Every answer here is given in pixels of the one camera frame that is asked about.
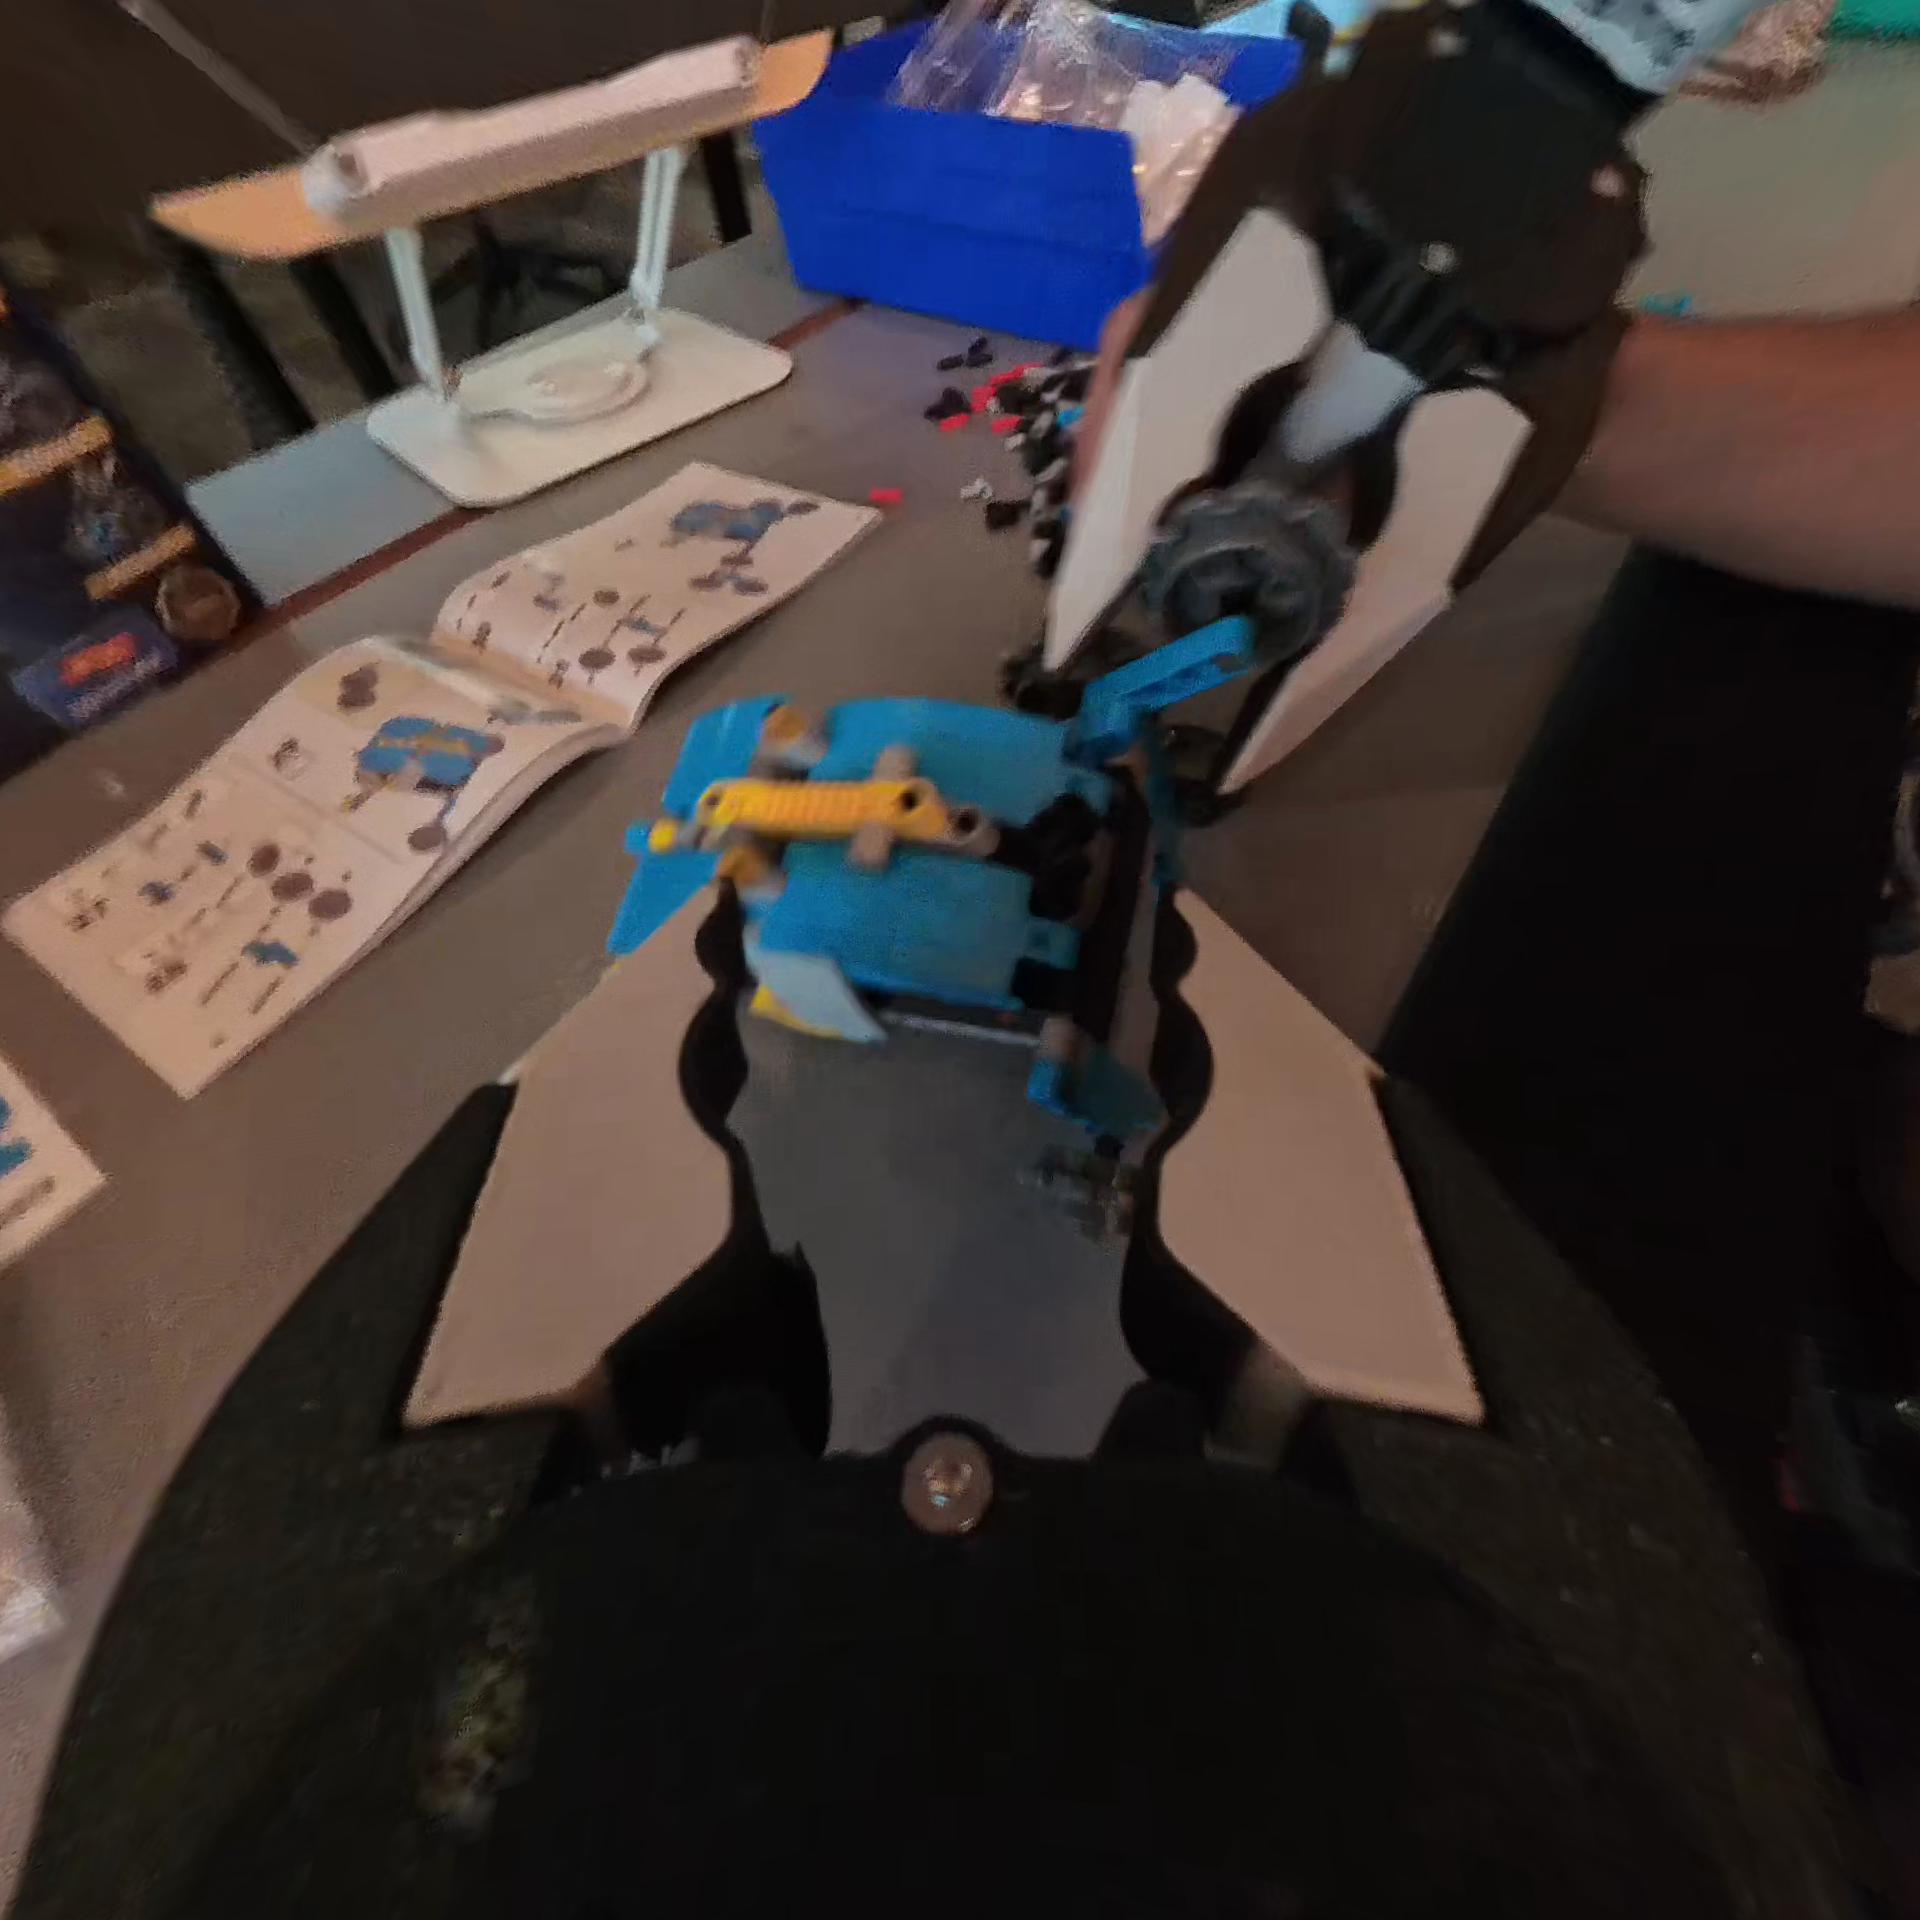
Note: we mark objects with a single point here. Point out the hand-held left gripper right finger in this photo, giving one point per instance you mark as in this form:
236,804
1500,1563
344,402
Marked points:
1307,1201

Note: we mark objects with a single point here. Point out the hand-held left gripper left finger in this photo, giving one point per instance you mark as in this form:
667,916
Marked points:
599,1201

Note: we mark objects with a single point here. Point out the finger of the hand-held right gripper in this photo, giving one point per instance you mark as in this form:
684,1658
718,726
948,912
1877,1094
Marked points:
1156,388
1424,509

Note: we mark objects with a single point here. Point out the blue brick-built toy model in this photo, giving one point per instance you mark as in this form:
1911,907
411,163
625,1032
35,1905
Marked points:
901,901

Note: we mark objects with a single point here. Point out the person's right forearm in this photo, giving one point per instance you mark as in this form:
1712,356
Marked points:
1757,450

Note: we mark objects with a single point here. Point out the white desk lamp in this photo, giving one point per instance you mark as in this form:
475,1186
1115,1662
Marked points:
599,388

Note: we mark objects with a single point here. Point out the pile of small building pieces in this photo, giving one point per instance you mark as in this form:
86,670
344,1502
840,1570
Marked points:
1020,405

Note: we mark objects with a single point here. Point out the blue plastic bin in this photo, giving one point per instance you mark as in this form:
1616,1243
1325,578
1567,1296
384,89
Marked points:
961,211

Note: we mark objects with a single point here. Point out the clear plastic bags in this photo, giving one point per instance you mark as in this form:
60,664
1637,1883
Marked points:
1049,67

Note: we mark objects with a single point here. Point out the open instruction booklet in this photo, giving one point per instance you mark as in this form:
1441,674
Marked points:
301,840

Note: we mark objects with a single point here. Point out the blue sticker sheet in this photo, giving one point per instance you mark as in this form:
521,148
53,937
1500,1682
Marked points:
38,1171

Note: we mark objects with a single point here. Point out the large bubble wrap bag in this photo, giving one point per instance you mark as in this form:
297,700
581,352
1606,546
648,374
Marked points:
19,1589

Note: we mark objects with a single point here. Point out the blue toy robot kit box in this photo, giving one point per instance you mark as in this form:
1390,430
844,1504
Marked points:
89,524

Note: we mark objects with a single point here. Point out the wooden side table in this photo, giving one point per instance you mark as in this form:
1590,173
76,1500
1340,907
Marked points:
240,217

